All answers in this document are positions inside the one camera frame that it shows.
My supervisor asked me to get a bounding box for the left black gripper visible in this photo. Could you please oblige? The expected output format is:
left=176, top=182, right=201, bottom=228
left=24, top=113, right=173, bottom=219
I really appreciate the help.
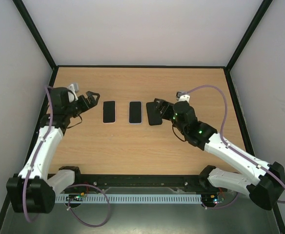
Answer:
left=64, top=91, right=100, bottom=118

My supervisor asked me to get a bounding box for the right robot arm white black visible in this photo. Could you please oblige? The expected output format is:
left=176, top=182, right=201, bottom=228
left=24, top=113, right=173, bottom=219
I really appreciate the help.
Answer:
left=146, top=98, right=285, bottom=210

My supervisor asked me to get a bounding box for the pink phone case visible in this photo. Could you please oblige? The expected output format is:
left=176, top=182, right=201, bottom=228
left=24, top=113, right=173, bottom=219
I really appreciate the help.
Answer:
left=102, top=100, right=117, bottom=125

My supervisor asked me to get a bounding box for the grey slotted cable duct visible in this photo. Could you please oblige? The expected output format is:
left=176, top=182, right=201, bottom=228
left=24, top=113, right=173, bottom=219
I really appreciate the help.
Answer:
left=55, top=194, right=202, bottom=204

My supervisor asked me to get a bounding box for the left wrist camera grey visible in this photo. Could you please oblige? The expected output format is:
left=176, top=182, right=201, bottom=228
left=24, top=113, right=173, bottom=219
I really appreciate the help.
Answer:
left=67, top=83, right=79, bottom=102

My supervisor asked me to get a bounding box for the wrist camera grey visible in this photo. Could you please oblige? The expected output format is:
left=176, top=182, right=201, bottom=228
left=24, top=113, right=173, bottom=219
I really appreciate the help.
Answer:
left=176, top=91, right=190, bottom=102
left=67, top=83, right=79, bottom=102

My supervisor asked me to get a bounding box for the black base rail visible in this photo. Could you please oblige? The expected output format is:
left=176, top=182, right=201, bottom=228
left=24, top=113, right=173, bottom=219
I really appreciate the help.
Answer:
left=10, top=173, right=270, bottom=193

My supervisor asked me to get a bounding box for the black aluminium frame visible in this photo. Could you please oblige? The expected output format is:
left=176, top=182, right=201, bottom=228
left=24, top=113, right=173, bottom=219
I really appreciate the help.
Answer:
left=0, top=0, right=285, bottom=234

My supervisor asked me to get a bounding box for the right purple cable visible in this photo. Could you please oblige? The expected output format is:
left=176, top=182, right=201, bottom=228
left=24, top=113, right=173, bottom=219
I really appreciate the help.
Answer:
left=186, top=84, right=285, bottom=210

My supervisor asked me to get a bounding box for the black phone case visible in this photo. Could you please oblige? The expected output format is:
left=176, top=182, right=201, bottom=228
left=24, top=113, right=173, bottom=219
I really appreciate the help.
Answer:
left=146, top=102, right=163, bottom=126

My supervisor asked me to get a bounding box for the purple cable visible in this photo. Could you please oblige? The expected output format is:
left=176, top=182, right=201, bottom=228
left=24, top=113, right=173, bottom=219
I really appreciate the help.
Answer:
left=22, top=85, right=55, bottom=223
left=186, top=84, right=285, bottom=210

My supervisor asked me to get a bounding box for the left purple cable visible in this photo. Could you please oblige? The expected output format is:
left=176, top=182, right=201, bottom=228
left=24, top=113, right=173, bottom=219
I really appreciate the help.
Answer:
left=22, top=85, right=55, bottom=223

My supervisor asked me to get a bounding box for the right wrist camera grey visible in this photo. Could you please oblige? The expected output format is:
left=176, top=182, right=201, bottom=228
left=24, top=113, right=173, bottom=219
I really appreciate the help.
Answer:
left=176, top=91, right=190, bottom=102

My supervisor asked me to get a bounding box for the lavender phone case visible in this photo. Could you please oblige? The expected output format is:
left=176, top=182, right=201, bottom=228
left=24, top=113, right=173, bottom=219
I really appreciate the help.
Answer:
left=128, top=100, right=143, bottom=125

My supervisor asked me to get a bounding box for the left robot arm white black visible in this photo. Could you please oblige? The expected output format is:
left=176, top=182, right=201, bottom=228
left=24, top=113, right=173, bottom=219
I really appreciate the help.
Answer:
left=6, top=83, right=100, bottom=214

